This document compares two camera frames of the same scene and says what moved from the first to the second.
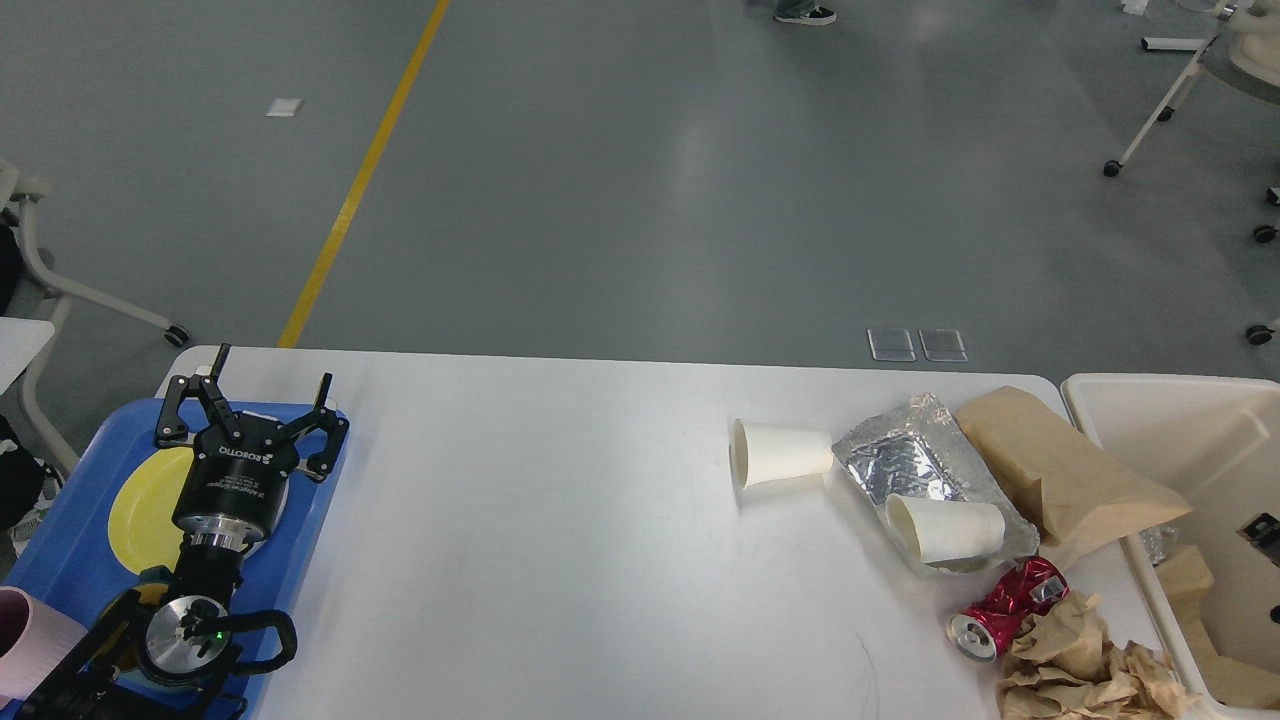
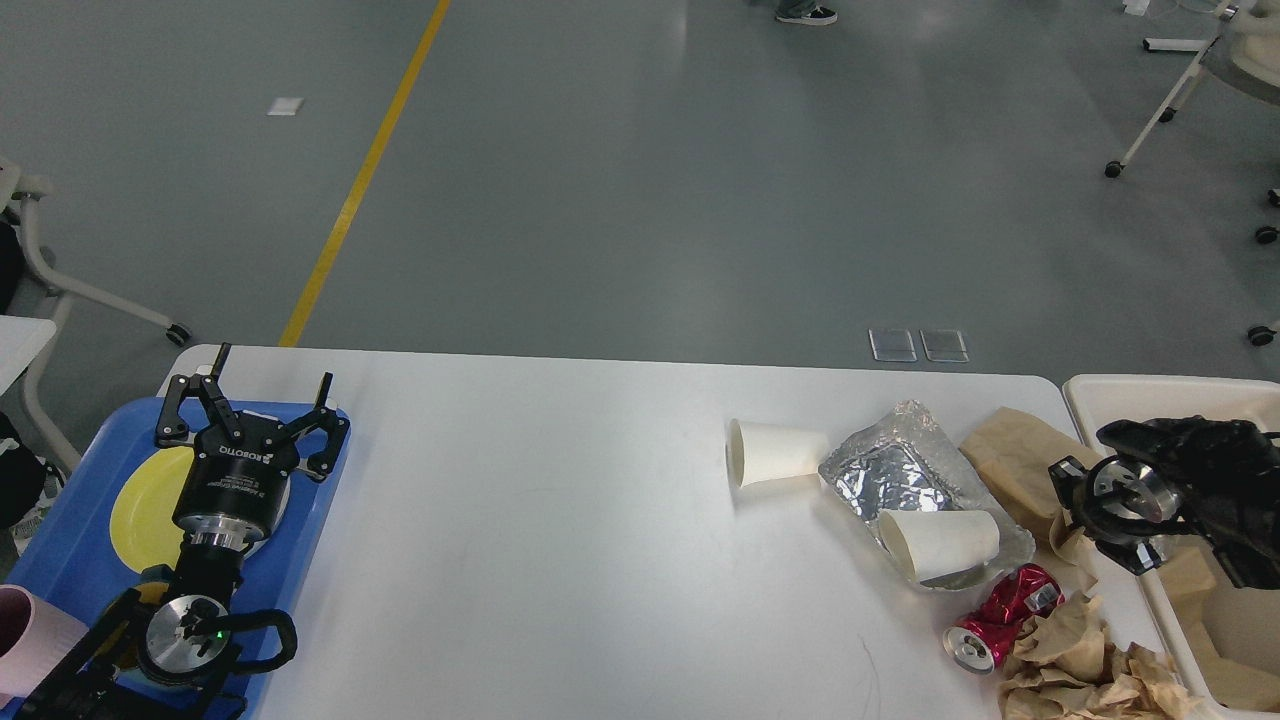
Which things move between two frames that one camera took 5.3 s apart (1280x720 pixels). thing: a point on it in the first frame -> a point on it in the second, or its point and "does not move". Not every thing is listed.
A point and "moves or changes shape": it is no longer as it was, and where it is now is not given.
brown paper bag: [1071, 499] moves or changes shape
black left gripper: [234, 488] does not move
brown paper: [1064, 665] does not move
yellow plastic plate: [141, 515] does not move
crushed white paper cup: [929, 529] moves or changes shape
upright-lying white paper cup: [759, 453] does not move
